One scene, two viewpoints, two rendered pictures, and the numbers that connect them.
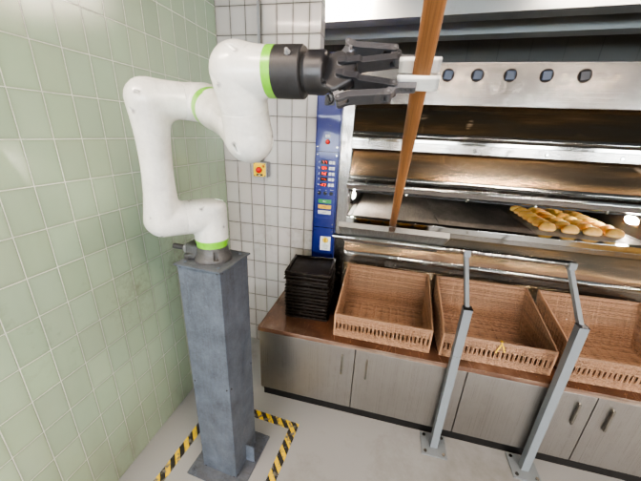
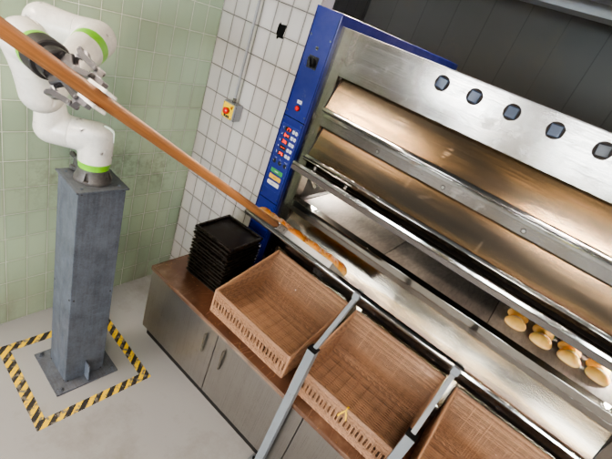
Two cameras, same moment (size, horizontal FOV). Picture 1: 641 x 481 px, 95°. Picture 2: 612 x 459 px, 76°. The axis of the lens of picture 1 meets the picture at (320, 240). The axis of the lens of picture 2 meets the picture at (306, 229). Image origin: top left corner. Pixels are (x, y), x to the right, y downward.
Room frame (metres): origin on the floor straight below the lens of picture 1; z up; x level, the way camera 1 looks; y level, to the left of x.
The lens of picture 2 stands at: (-0.02, -0.84, 2.10)
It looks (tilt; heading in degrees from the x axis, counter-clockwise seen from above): 27 degrees down; 15
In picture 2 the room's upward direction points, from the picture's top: 22 degrees clockwise
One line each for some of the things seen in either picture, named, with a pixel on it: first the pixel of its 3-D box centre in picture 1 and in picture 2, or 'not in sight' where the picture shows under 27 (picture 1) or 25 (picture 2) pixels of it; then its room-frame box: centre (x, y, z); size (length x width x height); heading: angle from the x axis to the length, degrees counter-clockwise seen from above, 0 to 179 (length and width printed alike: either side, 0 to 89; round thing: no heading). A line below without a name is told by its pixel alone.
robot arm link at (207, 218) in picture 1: (207, 222); (92, 144); (1.12, 0.46, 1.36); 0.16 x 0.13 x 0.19; 123
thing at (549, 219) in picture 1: (560, 219); (560, 324); (2.06, -1.71, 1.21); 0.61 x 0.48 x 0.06; 167
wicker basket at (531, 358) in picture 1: (485, 319); (368, 381); (1.50, -1.00, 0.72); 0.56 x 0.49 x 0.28; 78
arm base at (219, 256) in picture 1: (201, 248); (87, 166); (1.14, 0.50, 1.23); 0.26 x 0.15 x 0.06; 73
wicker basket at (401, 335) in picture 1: (383, 302); (280, 306); (1.63, -0.42, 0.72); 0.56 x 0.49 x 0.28; 77
